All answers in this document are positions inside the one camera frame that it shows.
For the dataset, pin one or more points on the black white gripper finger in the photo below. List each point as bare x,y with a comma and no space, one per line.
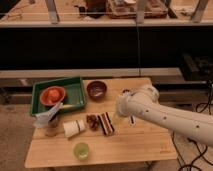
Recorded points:
132,120

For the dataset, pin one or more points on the dark red grape bunch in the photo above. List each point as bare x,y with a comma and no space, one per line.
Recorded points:
93,122

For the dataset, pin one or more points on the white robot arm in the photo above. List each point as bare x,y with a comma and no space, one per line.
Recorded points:
143,103

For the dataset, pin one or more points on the purple bowl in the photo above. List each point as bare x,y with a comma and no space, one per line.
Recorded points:
96,90

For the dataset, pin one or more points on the orange bowl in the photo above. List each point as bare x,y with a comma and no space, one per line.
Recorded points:
44,93

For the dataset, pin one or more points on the striped brown white sponge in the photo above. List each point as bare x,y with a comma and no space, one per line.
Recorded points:
106,124

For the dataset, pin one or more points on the wooden table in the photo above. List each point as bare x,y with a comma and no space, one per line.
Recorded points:
140,142

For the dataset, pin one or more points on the white paper cup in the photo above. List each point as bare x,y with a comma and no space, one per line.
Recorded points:
73,128

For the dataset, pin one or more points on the green plastic cup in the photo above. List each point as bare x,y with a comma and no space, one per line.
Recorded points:
81,151

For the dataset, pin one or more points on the green plastic tray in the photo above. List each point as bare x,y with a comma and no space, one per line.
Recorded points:
74,100

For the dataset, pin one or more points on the small brown jar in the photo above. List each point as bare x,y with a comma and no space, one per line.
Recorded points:
51,129

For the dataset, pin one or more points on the orange fruit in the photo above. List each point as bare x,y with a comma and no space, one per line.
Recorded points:
53,96

